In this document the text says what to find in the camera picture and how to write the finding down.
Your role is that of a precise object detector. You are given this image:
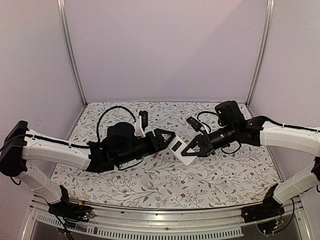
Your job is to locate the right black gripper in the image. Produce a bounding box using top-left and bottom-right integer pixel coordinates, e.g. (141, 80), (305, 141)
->
(181, 123), (237, 158)

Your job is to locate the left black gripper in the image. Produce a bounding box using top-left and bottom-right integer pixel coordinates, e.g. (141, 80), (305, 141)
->
(115, 128), (176, 166)

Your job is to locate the white red remote control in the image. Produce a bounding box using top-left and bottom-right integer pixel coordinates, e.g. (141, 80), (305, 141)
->
(167, 135), (197, 166)

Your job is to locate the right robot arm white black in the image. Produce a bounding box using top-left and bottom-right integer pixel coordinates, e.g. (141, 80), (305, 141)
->
(181, 100), (320, 218)

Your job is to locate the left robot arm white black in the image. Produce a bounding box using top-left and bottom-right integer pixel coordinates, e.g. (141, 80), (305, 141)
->
(0, 111), (176, 217)

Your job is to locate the floral patterned table mat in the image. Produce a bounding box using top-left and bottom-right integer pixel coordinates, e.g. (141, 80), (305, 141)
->
(51, 102), (280, 209)

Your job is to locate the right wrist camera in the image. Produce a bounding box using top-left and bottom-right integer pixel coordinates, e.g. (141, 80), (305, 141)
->
(186, 116), (211, 136)

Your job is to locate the front aluminium rail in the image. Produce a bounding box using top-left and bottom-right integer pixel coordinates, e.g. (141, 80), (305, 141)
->
(20, 196), (313, 240)

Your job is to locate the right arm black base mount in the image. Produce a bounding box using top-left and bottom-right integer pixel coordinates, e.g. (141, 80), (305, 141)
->
(241, 183), (285, 223)

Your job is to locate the right aluminium frame post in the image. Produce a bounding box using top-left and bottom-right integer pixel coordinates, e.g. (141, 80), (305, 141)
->
(245, 0), (275, 109)

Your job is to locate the aluminium frame post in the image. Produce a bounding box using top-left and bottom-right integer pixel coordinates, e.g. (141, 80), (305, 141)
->
(56, 0), (88, 107)
(245, 0), (275, 109)

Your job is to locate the left aluminium frame post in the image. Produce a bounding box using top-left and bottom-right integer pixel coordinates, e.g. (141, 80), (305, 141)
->
(56, 0), (88, 107)

